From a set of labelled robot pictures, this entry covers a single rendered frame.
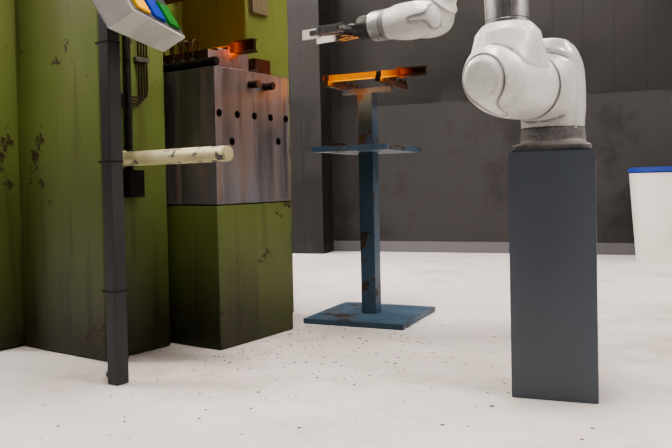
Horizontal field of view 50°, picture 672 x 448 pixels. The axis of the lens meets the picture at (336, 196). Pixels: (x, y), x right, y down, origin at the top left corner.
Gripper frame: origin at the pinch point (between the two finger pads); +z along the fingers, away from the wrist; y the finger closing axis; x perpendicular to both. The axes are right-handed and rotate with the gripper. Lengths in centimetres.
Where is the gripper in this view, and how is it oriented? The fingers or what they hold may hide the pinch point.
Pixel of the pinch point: (317, 36)
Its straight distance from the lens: 231.6
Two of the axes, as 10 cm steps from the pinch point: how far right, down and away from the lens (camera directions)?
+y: 5.7, -0.3, 8.2
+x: -0.2, -10.0, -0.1
